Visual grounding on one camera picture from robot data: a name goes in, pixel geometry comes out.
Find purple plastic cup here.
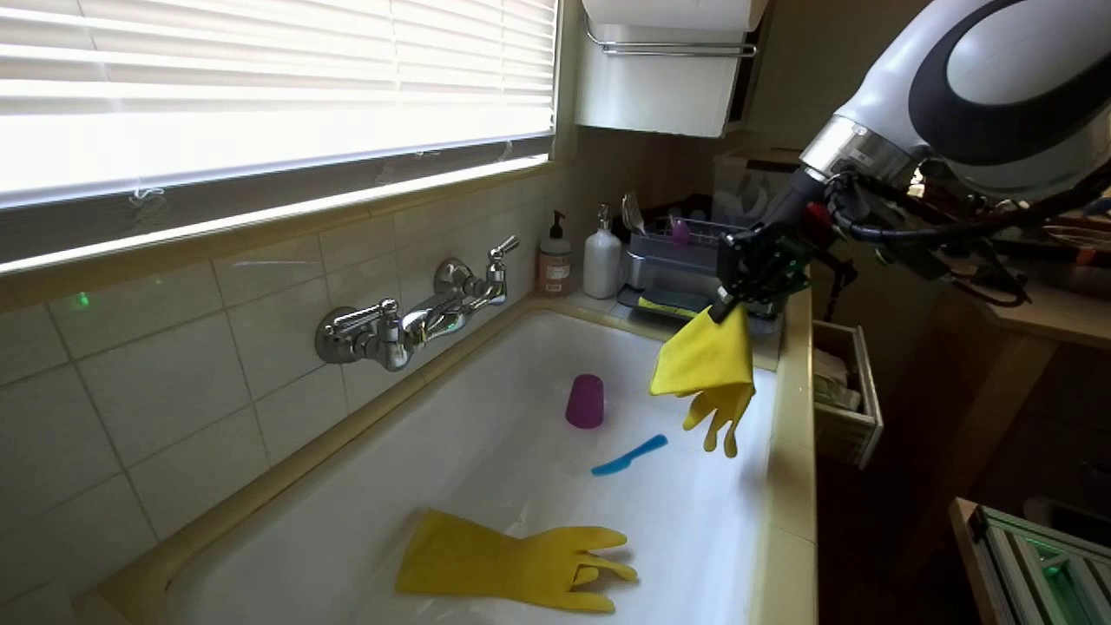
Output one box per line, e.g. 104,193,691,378
561,371,612,433

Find cardboard box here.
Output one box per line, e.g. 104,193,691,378
709,150,811,230

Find chrome wall faucet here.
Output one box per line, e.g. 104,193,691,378
311,234,523,375

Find blue plastic knife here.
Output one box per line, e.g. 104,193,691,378
585,430,672,478

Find yellow green sponge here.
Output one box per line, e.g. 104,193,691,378
633,296,713,326

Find wide white window blinds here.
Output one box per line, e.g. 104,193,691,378
0,0,561,216

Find brown soap pump bottle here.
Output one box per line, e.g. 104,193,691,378
533,209,577,298

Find white soap bottle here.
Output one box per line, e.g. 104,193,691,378
578,206,627,303

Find yellow rubber glove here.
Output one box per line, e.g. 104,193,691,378
393,506,643,617
644,303,761,462

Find white ceramic sink basin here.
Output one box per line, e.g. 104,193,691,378
169,308,780,625

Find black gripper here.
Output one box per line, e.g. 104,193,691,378
705,217,816,329

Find white green robot cart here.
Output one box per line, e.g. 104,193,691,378
949,494,1111,625

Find wooden table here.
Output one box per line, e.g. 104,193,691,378
956,274,1111,515

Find gray dish rack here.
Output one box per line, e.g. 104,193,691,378
621,216,756,304

